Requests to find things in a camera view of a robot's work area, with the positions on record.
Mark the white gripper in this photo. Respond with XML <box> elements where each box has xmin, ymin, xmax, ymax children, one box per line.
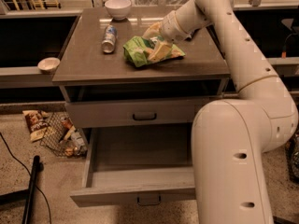
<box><xmin>142</xmin><ymin>10</ymin><xmax>190</xmax><ymax>63</ymax></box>

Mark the green rice chip bag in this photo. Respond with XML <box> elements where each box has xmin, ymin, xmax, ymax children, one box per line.
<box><xmin>123</xmin><ymin>36</ymin><xmax>185</xmax><ymax>68</ymax></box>

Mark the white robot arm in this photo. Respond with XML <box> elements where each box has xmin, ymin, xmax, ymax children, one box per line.
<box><xmin>159</xmin><ymin>0</ymin><xmax>298</xmax><ymax>224</ymax></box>

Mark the grey drawer cabinet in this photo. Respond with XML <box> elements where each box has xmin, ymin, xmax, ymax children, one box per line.
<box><xmin>51</xmin><ymin>5</ymin><xmax>232</xmax><ymax>138</ymax></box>

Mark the closed grey top drawer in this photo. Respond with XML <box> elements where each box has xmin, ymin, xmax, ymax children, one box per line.
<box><xmin>65</xmin><ymin>97</ymin><xmax>209</xmax><ymax>128</ymax></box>

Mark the open grey middle drawer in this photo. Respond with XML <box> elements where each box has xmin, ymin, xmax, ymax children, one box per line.
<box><xmin>71</xmin><ymin>123</ymin><xmax>195</xmax><ymax>207</ymax></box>

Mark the brown snack bag on floor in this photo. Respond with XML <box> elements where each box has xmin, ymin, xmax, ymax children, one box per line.
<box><xmin>22</xmin><ymin>110</ymin><xmax>50</xmax><ymax>142</ymax></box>

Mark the silver blue soda can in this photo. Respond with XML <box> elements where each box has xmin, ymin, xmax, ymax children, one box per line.
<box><xmin>102</xmin><ymin>25</ymin><xmax>117</xmax><ymax>53</ymax></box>

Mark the white bowl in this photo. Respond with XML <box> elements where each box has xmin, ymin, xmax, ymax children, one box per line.
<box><xmin>105</xmin><ymin>0</ymin><xmax>132</xmax><ymax>21</ymax></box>

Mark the dark basket at right edge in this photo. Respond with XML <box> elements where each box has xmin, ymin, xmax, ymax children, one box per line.
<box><xmin>285</xmin><ymin>135</ymin><xmax>299</xmax><ymax>183</ymax></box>

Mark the black stand leg left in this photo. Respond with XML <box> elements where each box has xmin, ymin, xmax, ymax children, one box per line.
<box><xmin>0</xmin><ymin>156</ymin><xmax>42</xmax><ymax>224</ymax></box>

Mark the wire mesh basket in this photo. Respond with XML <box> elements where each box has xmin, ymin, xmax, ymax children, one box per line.
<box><xmin>40</xmin><ymin>112</ymin><xmax>87</xmax><ymax>158</ymax></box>

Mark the black cable on floor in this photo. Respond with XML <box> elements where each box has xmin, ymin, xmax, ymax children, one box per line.
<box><xmin>0</xmin><ymin>131</ymin><xmax>52</xmax><ymax>224</ymax></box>

